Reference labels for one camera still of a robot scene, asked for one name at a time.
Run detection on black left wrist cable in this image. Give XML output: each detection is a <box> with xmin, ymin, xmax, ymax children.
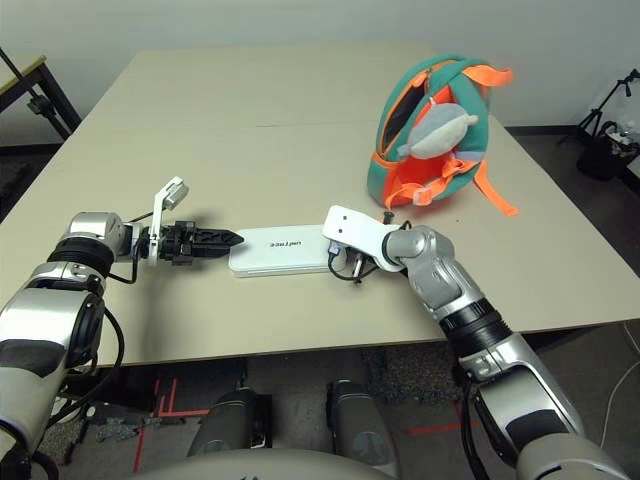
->
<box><xmin>49</xmin><ymin>212</ymin><xmax>156</xmax><ymax>416</ymax></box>

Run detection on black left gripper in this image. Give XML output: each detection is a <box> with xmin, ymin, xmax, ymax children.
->
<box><xmin>160</xmin><ymin>219</ymin><xmax>246</xmax><ymax>267</ymax></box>

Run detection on dark grey robot right leg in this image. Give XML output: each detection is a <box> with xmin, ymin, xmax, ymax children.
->
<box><xmin>327</xmin><ymin>379</ymin><xmax>401</xmax><ymax>466</ymax></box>

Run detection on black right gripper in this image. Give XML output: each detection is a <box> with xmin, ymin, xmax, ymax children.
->
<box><xmin>347</xmin><ymin>247</ymin><xmax>380</xmax><ymax>282</ymax></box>

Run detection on beige side table black frame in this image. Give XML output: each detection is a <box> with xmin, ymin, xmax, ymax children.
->
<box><xmin>0</xmin><ymin>47</ymin><xmax>82</xmax><ymax>146</ymax></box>

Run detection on dark grey robot left leg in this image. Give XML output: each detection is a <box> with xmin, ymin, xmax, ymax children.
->
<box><xmin>187</xmin><ymin>387</ymin><xmax>274</xmax><ymax>459</ymax></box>

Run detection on white pencil case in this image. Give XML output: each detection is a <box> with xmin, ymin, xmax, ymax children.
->
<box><xmin>228</xmin><ymin>223</ymin><xmax>346</xmax><ymax>278</ymax></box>

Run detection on teal and orange backpack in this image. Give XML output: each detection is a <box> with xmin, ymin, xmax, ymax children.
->
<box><xmin>366</xmin><ymin>53</ymin><xmax>520</xmax><ymax>217</ymax></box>

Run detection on black tripod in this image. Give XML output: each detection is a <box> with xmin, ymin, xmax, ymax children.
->
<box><xmin>557</xmin><ymin>68</ymin><xmax>640</xmax><ymax>146</ymax></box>

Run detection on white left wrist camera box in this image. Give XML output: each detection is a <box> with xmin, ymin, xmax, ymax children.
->
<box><xmin>148</xmin><ymin>175</ymin><xmax>192</xmax><ymax>264</ymax></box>

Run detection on beige robot torso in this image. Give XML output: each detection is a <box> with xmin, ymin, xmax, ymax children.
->
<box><xmin>124</xmin><ymin>447</ymin><xmax>401</xmax><ymax>480</ymax></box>

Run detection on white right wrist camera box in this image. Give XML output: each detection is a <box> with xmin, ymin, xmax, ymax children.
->
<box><xmin>321</xmin><ymin>203</ymin><xmax>404</xmax><ymax>274</ymax></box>

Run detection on thin pole with black clamp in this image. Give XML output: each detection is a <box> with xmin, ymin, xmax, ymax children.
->
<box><xmin>0</xmin><ymin>47</ymin><xmax>71</xmax><ymax>141</ymax></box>

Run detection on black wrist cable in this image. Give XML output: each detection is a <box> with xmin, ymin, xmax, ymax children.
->
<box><xmin>49</xmin><ymin>212</ymin><xmax>156</xmax><ymax>416</ymax></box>
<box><xmin>327</xmin><ymin>239</ymin><xmax>501</xmax><ymax>480</ymax></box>

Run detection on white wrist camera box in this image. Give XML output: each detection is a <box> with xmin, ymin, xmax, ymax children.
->
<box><xmin>321</xmin><ymin>203</ymin><xmax>404</xmax><ymax>274</ymax></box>
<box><xmin>148</xmin><ymin>175</ymin><xmax>192</xmax><ymax>264</ymax></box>

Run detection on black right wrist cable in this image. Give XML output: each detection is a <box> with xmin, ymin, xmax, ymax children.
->
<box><xmin>327</xmin><ymin>239</ymin><xmax>501</xmax><ymax>480</ymax></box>

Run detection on grey plush whale toy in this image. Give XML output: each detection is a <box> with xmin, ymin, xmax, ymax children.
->
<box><xmin>397</xmin><ymin>102</ymin><xmax>480</xmax><ymax>160</ymax></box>

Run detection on black bin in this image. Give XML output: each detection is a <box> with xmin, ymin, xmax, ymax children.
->
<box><xmin>576</xmin><ymin>121</ymin><xmax>640</xmax><ymax>181</ymax></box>

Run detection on dark grey robot leg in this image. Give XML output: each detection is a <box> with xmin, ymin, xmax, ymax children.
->
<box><xmin>327</xmin><ymin>379</ymin><xmax>401</xmax><ymax>466</ymax></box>
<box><xmin>187</xmin><ymin>387</ymin><xmax>274</xmax><ymax>459</ymax></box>

